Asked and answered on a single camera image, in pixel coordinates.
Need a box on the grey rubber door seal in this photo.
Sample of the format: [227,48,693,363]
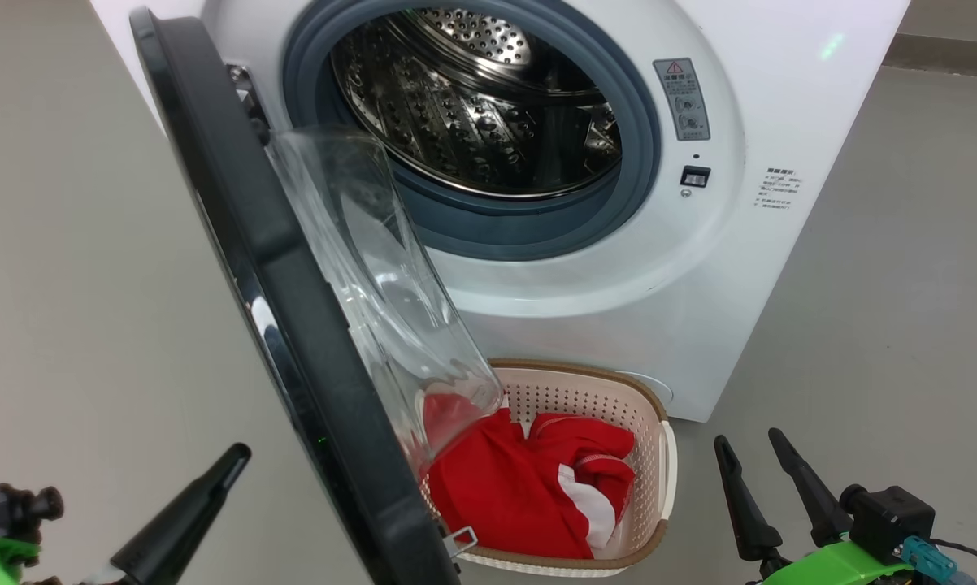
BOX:
[281,0,662,262]

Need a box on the metal door hinge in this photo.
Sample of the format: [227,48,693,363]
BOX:
[228,63,271,145]

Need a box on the round white filter cover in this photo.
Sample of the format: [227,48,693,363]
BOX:
[619,372,675,405]

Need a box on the black printed text label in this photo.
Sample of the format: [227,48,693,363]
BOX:
[753,167,804,212]

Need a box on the cream perforated laundry basket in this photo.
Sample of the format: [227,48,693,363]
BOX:
[418,358,678,578]

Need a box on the grey warning label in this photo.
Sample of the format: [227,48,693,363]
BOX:
[653,57,711,142]

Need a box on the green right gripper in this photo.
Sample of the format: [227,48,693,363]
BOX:
[714,428,977,585]

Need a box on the stainless steel washer drum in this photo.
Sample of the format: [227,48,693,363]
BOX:
[330,6,623,200]

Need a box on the white washing machine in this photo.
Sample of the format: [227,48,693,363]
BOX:
[90,0,912,423]

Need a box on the teal plug right camera cable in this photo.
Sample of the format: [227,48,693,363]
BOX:
[901,536,977,585]

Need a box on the dark grey washing machine door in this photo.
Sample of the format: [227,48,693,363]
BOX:
[128,6,506,585]

